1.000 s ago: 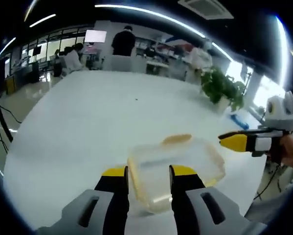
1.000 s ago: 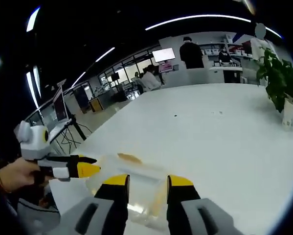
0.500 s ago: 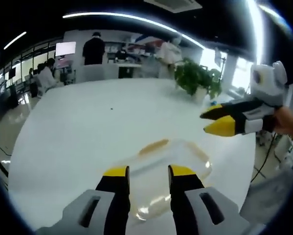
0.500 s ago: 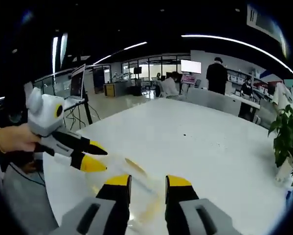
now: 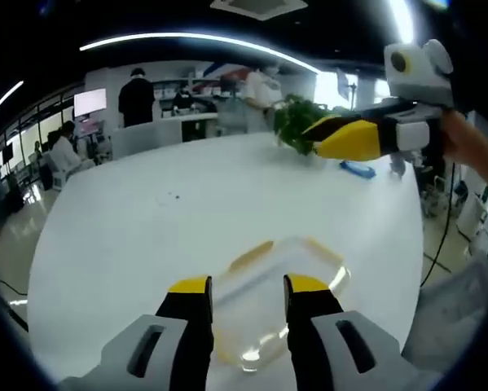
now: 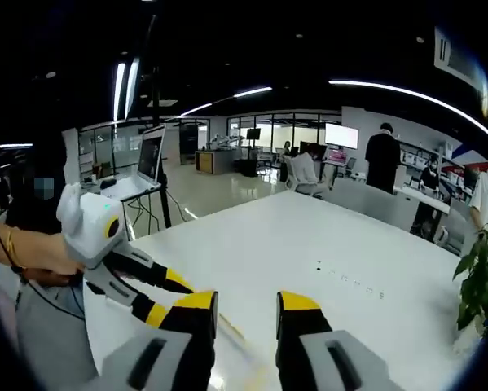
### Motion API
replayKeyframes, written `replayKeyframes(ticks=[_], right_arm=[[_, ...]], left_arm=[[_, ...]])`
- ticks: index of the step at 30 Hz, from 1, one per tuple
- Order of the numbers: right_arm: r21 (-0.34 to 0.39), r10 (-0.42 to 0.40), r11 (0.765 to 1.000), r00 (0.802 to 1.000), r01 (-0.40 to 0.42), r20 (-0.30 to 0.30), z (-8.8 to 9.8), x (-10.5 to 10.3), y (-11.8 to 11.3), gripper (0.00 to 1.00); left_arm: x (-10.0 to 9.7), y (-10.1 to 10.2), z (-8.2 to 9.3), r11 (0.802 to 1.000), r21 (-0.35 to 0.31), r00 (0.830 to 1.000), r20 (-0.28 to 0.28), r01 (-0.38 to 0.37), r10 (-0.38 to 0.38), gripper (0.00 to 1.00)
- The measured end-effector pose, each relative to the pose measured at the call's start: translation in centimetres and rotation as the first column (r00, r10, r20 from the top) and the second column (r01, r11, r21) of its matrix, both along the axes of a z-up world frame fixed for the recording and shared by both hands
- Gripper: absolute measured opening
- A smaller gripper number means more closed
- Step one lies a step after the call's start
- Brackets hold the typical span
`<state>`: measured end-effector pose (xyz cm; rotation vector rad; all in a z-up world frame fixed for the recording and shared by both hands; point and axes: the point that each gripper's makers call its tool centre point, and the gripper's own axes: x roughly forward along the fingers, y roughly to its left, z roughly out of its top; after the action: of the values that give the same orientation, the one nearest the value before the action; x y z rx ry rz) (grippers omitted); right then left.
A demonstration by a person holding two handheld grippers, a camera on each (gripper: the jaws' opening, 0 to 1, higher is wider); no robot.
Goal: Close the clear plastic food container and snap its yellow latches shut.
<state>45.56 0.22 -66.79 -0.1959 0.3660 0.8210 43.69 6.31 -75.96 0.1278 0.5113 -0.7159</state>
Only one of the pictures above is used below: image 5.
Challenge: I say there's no ceiling air conditioner vent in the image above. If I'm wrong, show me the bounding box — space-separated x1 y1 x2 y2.
209 0 310 22

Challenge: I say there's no person's grey clothing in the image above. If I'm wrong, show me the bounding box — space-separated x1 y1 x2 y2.
401 227 488 368

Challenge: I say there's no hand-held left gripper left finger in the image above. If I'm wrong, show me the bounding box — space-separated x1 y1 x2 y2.
59 275 215 391

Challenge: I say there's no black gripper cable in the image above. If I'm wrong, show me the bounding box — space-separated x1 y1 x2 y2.
420 161 457 287

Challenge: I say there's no blue flat object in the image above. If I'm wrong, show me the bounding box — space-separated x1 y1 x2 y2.
338 159 377 180

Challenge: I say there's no bright wall screen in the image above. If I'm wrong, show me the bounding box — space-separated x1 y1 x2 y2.
73 87 108 118

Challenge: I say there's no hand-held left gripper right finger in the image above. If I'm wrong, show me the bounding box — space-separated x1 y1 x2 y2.
283 273 432 391

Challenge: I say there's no white counter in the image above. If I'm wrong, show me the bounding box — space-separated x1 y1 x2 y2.
112 112 220 158

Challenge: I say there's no green potted plant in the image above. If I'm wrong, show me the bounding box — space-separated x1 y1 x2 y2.
272 94 331 158

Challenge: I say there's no short ceiling light strip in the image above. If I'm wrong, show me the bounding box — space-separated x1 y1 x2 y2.
0 80 25 116

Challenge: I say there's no person's right hand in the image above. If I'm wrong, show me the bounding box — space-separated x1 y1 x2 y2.
439 108 481 165

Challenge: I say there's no long ceiling light strip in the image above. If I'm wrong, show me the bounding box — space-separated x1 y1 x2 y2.
79 32 322 75

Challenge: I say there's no clear box with yellow buckles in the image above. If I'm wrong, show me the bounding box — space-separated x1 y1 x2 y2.
210 235 353 374

